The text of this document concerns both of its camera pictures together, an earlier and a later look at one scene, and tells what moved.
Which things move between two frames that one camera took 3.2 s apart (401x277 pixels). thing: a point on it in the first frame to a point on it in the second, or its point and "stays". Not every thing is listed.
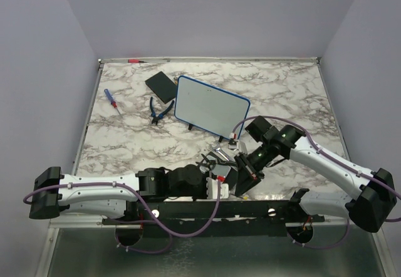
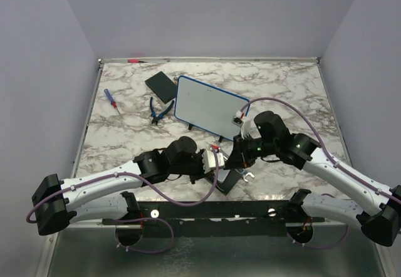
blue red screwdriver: [113, 102] stays
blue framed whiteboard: [210, 107] stays
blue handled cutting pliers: [155, 118] stays
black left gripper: [203, 195] to [201, 173]
